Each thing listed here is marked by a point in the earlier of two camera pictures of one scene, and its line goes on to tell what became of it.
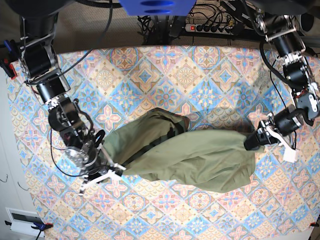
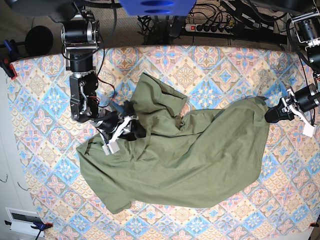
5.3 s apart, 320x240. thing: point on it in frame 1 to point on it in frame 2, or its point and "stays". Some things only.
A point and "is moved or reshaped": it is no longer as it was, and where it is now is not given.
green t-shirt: x=156 y=143 is moved or reshaped
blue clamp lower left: x=41 y=227 stays
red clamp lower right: x=313 y=224 stays
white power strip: x=214 y=29 stays
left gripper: x=89 y=160 to x=111 y=127
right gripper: x=282 y=124 to x=305 y=99
